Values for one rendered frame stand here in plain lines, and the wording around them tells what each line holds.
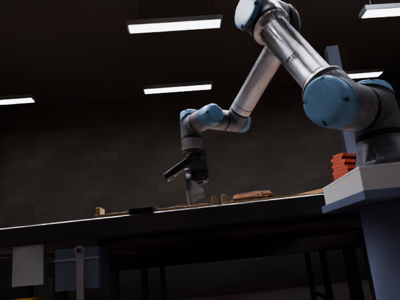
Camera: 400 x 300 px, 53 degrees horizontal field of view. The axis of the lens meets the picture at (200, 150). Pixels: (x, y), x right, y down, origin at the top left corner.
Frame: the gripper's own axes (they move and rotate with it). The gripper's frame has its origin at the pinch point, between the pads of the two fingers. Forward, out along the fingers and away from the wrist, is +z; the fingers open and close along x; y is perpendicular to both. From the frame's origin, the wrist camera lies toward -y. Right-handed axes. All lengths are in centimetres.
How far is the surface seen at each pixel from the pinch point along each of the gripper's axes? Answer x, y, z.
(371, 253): -44, 44, 20
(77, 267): -19.8, -33.3, 18.0
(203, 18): 335, 16, -294
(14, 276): -15, -54, 19
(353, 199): -52, 39, 8
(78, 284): -19.8, -32.7, 22.9
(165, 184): 709, -88, -139
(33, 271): -16, -48, 18
